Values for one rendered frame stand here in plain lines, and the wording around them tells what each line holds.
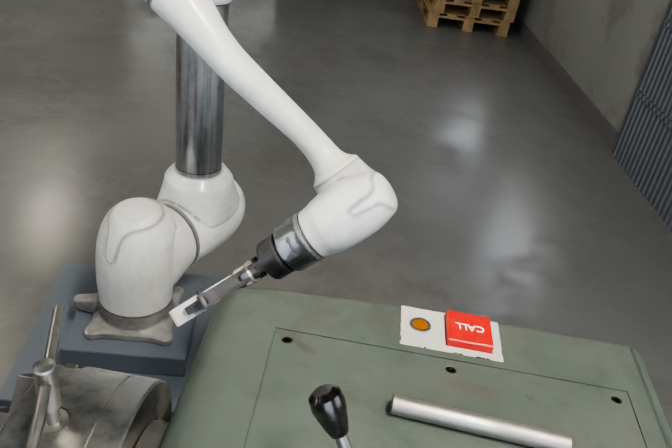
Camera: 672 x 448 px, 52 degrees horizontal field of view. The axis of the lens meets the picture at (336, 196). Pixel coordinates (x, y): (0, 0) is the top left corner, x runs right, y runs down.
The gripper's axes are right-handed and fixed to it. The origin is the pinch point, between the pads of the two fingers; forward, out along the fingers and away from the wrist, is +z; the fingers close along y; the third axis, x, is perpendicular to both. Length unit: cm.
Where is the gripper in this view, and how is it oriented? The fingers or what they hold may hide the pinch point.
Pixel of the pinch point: (195, 305)
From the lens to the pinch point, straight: 128.6
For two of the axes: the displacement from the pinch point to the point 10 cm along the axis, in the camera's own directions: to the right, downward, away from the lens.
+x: 5.2, 8.5, -0.3
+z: -8.2, 5.1, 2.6
